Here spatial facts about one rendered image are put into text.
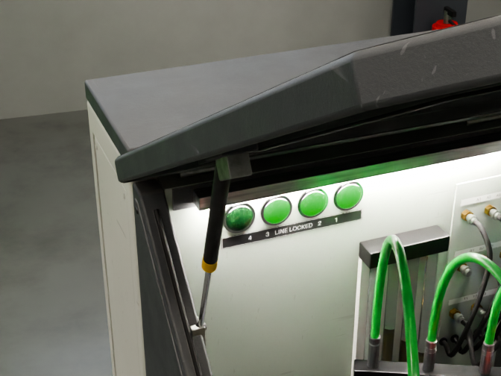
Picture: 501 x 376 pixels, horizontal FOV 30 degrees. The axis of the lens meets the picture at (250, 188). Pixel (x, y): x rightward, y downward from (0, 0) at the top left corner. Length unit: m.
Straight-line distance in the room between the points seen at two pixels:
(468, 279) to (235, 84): 0.53
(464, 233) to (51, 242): 2.64
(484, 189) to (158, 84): 0.56
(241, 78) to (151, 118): 0.21
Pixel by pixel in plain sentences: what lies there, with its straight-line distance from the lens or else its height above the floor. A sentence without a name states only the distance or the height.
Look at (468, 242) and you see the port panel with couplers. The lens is 1.62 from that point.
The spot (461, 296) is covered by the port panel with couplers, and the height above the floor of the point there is 1.13.
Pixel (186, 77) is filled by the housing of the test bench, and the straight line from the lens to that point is 1.56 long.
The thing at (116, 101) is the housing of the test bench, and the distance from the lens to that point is 1.48.
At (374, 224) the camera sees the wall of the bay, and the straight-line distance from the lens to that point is 1.50.
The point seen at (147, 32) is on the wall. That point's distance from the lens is 5.08.
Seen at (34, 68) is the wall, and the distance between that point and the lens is 5.08.
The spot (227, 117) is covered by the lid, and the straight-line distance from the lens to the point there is 0.81.
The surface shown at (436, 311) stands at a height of 1.22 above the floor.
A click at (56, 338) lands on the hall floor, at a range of 3.46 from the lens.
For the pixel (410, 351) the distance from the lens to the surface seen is 1.16.
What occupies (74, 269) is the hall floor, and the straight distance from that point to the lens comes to 3.81.
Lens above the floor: 2.09
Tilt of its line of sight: 29 degrees down
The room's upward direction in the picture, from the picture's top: straight up
